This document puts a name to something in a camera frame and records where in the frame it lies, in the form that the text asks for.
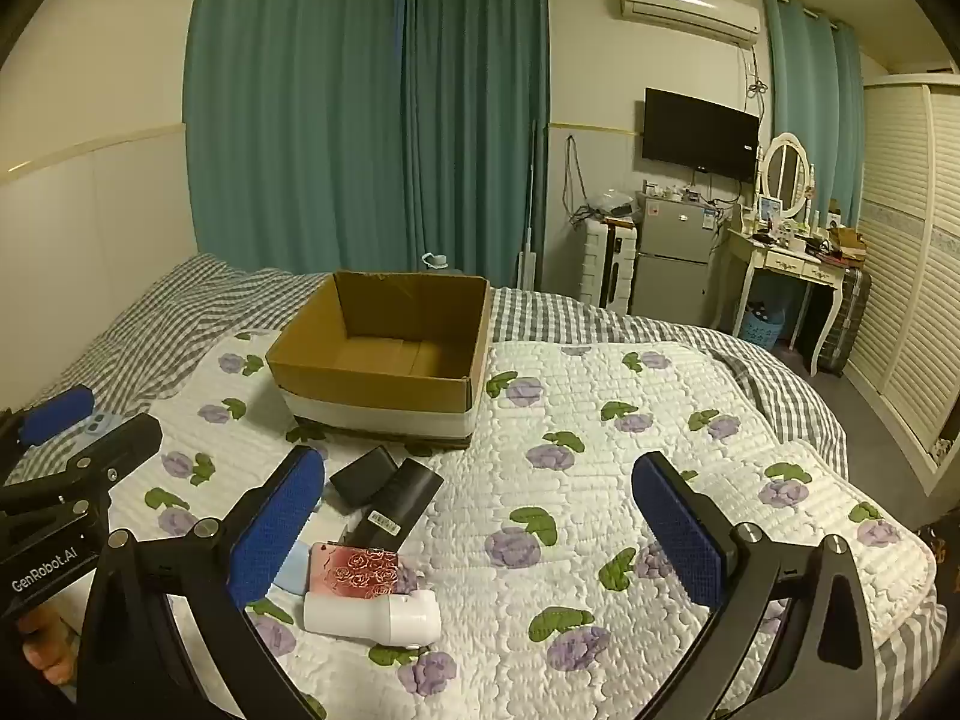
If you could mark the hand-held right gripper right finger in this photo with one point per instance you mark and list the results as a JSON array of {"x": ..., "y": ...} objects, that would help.
[{"x": 679, "y": 532}]

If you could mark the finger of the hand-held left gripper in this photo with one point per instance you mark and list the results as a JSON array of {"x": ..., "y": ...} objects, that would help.
[
  {"x": 124, "y": 439},
  {"x": 56, "y": 415}
]

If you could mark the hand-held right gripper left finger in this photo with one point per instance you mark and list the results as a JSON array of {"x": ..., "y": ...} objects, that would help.
[{"x": 277, "y": 532}]

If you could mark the pink rose-print box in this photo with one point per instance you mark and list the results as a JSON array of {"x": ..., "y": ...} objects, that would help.
[{"x": 360, "y": 570}]

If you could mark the small black box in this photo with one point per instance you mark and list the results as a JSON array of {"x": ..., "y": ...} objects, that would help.
[{"x": 364, "y": 476}]

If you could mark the white plastic bottle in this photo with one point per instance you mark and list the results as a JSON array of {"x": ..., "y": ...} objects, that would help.
[{"x": 360, "y": 615}]

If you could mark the black cylinder case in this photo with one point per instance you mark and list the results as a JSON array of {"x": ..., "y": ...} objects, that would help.
[{"x": 401, "y": 499}]

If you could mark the cardboard box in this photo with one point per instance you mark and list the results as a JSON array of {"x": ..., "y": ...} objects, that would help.
[{"x": 360, "y": 390}]

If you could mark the person's left hand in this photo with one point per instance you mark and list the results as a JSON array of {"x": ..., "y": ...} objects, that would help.
[{"x": 46, "y": 634}]

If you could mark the light blue flat item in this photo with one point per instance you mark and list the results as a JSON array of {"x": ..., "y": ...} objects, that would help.
[{"x": 296, "y": 577}]

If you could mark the bed with floral quilt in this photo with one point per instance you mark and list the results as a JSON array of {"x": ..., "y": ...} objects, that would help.
[{"x": 187, "y": 315}]

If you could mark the white floral quilt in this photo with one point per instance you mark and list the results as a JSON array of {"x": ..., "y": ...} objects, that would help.
[{"x": 562, "y": 390}]

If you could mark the blue laundry basket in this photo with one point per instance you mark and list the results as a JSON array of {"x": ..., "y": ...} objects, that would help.
[{"x": 761, "y": 330}]

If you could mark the brown suitcase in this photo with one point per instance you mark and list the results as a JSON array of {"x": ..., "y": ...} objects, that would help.
[{"x": 844, "y": 322}]

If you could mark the grey small fridge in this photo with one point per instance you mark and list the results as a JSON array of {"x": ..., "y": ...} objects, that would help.
[{"x": 671, "y": 255}]

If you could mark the white ribbed suitcase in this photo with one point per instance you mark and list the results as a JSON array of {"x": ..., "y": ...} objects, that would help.
[{"x": 600, "y": 262}]

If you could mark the white dressing table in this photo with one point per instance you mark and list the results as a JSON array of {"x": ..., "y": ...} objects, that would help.
[{"x": 772, "y": 259}]

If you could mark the clear water jug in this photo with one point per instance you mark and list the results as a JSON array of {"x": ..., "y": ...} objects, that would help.
[{"x": 435, "y": 262}]

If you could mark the white mop pole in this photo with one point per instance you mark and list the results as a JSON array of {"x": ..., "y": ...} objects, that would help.
[{"x": 529, "y": 240}]

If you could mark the white louvred wardrobe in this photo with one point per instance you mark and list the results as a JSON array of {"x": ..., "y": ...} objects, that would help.
[{"x": 900, "y": 240}]

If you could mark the wide teal curtain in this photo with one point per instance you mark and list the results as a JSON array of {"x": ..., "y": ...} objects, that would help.
[{"x": 300, "y": 105}]

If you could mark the white oval mirror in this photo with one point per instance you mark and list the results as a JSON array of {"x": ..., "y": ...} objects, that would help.
[{"x": 784, "y": 169}]

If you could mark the narrow teal curtain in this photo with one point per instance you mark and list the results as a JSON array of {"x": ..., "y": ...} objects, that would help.
[{"x": 480, "y": 127}]

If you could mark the teal grommet curtain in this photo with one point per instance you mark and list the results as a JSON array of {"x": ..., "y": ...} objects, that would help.
[{"x": 814, "y": 90}]

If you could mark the white air conditioner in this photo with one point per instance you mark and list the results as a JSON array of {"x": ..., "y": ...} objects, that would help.
[{"x": 686, "y": 7}]

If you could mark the black wall television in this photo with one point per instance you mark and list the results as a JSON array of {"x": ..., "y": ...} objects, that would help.
[{"x": 697, "y": 135}]

